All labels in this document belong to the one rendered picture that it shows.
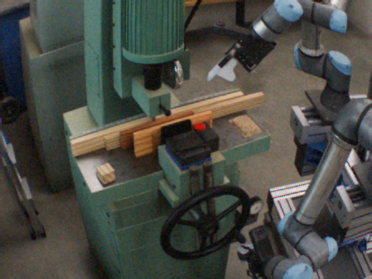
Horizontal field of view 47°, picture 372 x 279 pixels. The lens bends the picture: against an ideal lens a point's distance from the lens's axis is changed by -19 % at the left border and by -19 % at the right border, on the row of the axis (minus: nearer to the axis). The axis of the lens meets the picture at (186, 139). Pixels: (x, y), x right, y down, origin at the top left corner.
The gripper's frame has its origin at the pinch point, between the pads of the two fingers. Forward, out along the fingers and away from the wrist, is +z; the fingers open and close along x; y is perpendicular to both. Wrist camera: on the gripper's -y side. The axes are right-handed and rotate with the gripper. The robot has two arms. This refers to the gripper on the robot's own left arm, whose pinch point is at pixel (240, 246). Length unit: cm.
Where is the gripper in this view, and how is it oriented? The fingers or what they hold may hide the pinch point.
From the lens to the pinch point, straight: 150.6
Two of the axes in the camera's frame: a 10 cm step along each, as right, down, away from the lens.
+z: -4.0, -0.7, 9.1
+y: 2.3, 9.6, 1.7
